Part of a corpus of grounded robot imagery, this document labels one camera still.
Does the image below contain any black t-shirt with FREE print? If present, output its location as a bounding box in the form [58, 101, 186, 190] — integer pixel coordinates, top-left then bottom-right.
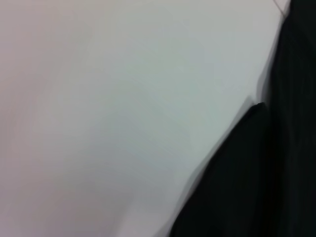
[169, 0, 316, 237]

